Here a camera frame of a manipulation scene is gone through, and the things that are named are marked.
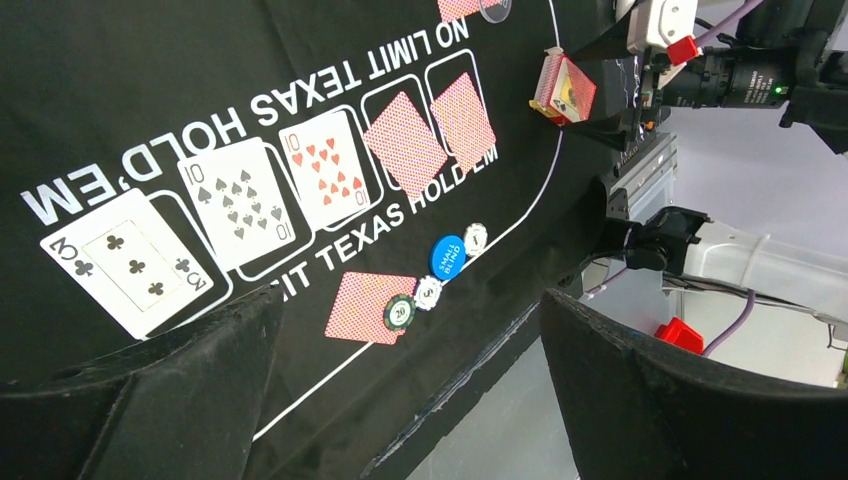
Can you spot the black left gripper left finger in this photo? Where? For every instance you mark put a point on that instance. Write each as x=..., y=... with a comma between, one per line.
x=183, y=405

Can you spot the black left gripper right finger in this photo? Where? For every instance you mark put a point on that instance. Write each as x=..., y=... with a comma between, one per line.
x=636, y=407

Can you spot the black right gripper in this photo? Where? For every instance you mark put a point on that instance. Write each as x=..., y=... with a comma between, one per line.
x=780, y=57

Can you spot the red playing card box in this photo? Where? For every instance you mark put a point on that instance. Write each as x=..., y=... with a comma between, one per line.
x=564, y=93

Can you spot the clear dealer button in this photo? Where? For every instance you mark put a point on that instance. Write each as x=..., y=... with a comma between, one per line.
x=495, y=11

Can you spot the face-up spade card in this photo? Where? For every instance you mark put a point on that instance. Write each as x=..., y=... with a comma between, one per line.
x=238, y=201
x=131, y=262

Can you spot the red backed playing card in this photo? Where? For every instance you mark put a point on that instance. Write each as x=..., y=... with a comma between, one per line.
x=357, y=311

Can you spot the white grey poker chip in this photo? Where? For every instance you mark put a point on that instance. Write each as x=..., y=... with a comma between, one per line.
x=475, y=239

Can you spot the blue small blind button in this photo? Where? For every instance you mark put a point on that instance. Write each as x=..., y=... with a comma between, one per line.
x=447, y=257

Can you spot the face-up diamond card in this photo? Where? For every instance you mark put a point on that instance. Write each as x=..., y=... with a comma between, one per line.
x=325, y=167

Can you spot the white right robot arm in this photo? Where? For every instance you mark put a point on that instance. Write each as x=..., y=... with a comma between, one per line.
x=690, y=245

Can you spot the black poker table mat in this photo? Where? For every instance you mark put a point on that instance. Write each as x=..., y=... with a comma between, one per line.
x=102, y=97

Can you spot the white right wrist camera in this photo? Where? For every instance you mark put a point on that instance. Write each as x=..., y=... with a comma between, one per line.
x=666, y=25

